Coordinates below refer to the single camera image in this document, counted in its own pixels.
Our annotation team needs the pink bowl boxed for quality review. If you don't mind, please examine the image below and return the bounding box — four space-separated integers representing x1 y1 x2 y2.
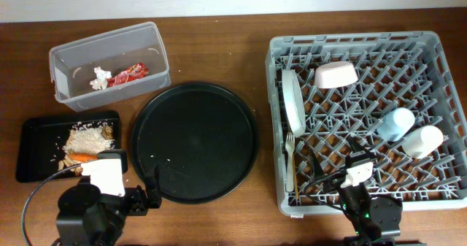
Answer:
314 61 358 89

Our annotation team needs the black rectangular tray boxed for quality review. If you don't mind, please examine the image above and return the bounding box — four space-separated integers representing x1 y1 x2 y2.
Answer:
15 110 121 182

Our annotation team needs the red snack wrapper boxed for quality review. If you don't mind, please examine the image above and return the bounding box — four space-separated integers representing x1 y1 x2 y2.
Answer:
107 62 149 87

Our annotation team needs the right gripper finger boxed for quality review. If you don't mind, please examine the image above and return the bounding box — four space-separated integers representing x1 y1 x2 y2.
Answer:
310 150 325 180
345 136 377 162

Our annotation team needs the white tissue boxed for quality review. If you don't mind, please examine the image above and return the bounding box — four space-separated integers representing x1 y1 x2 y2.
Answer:
90 66 112 91

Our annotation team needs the brown walnut shell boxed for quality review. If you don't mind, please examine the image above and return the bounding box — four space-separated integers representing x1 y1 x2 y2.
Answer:
101 125 114 140

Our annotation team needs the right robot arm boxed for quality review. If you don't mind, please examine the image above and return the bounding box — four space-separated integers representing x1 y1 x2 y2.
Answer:
308 137 403 246

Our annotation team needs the white cup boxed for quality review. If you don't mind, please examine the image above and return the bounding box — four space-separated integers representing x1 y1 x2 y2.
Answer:
402 126 444 159

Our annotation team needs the grey dishwasher rack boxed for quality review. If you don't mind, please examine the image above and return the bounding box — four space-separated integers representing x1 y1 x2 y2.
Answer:
265 31 466 218

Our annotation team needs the orange carrot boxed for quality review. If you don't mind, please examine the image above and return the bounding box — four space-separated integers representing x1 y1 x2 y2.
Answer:
69 153 97 163

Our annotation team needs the clear plastic bin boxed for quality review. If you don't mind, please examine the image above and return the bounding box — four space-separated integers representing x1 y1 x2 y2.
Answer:
49 22 171 112

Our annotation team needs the grey plate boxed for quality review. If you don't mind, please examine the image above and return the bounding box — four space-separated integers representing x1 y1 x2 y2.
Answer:
282 69 306 137

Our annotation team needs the white plastic fork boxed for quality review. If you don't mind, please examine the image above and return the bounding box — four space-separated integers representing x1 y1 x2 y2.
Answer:
285 132 295 192

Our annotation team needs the wooden chopstick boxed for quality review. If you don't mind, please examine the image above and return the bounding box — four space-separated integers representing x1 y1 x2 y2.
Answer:
292 155 299 203

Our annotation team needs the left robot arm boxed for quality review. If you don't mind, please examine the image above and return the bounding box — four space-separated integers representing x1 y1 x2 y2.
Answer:
55 150 162 245

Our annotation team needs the blue cup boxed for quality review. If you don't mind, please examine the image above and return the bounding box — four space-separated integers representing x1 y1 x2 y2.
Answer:
377 107 415 142

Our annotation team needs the black round tray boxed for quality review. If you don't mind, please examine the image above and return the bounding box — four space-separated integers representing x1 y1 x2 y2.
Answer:
130 82 259 204

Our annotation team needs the peanut shells and rice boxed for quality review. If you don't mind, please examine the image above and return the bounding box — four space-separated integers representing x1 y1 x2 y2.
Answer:
49 121 116 171

